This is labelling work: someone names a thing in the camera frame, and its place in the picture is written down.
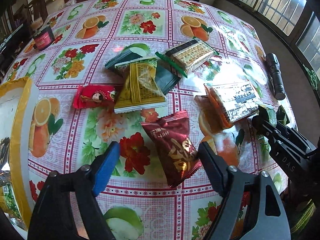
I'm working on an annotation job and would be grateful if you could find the floral fruit tablecloth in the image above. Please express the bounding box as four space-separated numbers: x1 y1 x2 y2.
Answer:
4 0 296 239

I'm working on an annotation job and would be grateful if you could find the dark red gold snack bag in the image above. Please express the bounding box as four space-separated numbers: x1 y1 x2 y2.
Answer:
141 110 201 188

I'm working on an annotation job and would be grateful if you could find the black flashlight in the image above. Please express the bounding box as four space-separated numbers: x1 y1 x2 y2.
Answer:
265 53 286 100

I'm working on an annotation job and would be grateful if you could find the green wrinkled snack bag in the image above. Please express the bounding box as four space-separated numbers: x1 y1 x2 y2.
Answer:
257 104 291 140

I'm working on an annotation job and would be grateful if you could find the yellow cardboard tray box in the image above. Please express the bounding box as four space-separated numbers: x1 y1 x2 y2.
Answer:
1 77 39 229

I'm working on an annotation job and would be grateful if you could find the dark green packet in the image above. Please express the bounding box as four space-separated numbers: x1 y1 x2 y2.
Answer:
105 47 181 95

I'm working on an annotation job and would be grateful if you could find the window with metal grille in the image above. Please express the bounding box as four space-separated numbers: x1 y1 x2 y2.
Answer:
231 0 319 75

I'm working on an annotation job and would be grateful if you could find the orange cracker pack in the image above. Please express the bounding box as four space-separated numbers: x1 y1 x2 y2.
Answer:
204 80 262 129

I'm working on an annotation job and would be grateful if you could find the gold triangular snack bag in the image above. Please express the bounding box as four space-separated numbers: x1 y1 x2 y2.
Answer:
114 70 167 114

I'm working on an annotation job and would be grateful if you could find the small red snack packet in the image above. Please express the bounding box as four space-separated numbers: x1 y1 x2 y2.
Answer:
73 85 117 109

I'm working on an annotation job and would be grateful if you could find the black glossy side table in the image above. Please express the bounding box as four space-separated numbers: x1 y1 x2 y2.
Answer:
1 23 29 55

